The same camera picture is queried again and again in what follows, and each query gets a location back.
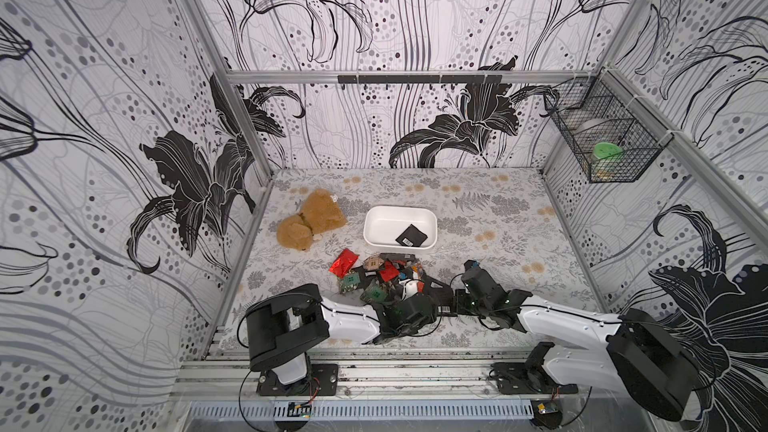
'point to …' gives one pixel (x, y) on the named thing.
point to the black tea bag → (412, 237)
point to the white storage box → (383, 224)
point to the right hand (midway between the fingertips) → (452, 298)
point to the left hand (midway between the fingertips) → (435, 312)
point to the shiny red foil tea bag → (344, 263)
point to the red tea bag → (388, 271)
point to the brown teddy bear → (320, 211)
